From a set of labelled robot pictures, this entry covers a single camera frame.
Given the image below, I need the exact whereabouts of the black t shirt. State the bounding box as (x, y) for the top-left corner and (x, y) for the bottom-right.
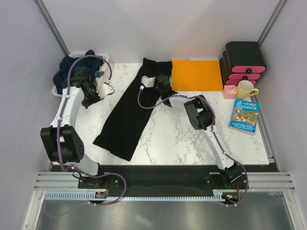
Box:
(93, 58), (172, 161)

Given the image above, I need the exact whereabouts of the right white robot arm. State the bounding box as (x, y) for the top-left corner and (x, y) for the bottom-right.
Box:
(154, 75), (246, 189)

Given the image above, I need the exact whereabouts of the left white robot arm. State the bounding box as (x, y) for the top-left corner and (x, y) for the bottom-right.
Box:
(40, 67), (105, 188)

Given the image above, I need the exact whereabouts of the light blue garment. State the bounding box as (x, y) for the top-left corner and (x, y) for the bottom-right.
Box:
(94, 71), (105, 86)

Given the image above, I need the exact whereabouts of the white laundry basket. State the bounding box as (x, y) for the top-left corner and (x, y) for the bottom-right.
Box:
(52, 50), (109, 97)

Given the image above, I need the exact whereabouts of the orange folder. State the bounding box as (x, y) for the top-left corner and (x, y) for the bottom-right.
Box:
(171, 59), (223, 92)

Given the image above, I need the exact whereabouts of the cream garment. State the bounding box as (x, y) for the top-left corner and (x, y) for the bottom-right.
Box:
(99, 62), (106, 72)

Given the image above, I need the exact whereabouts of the navy blue t shirt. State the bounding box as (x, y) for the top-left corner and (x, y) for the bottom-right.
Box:
(53, 56), (104, 95)

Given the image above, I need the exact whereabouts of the pink toy block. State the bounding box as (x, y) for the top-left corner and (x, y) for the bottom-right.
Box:
(223, 85), (237, 100)

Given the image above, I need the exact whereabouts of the black pink drawer unit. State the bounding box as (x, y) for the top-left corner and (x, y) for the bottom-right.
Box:
(219, 41), (267, 86)

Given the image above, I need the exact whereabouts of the yellow mug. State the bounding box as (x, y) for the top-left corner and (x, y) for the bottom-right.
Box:
(236, 80), (259, 99)

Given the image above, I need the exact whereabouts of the blue children's book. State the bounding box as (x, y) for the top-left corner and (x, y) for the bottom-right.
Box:
(229, 99), (260, 135)

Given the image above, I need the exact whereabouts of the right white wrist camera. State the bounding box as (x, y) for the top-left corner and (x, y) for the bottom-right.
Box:
(141, 76), (155, 88)

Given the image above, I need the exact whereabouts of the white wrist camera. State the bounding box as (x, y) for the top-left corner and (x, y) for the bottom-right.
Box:
(96, 82), (115, 99)
(141, 76), (155, 88)

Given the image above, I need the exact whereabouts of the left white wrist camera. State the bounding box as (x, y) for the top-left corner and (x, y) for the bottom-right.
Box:
(96, 82), (115, 99)

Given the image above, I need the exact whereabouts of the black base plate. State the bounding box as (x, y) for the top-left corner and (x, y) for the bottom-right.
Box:
(78, 165), (247, 196)

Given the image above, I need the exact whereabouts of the aluminium frame rail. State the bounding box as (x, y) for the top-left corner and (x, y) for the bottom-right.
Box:
(35, 172), (295, 192)

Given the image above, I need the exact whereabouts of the white slotted cable duct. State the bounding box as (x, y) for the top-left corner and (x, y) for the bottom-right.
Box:
(44, 191), (237, 202)

